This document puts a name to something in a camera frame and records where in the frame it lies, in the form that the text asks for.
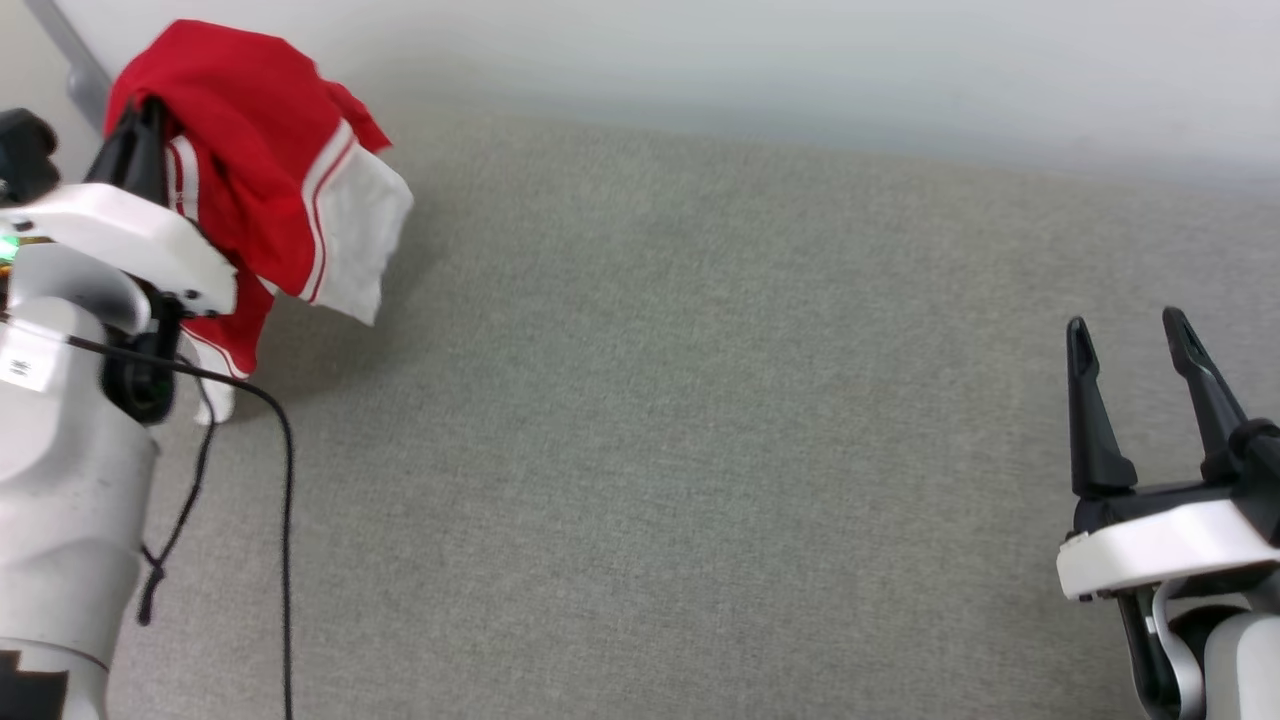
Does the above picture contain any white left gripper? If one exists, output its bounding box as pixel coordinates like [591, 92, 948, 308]
[0, 96, 239, 318]

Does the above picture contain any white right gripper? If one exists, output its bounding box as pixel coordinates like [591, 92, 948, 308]
[1056, 306, 1280, 603]

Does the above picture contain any grey metal pipe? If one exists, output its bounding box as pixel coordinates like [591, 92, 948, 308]
[22, 0, 113, 131]

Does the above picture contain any thin smooth black cable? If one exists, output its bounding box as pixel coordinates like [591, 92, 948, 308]
[62, 333, 296, 720]

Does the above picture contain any red and white basketball jersey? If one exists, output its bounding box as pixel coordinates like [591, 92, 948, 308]
[104, 19, 415, 426]

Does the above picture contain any thin braided black cable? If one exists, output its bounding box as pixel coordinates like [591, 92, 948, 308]
[136, 385, 217, 628]

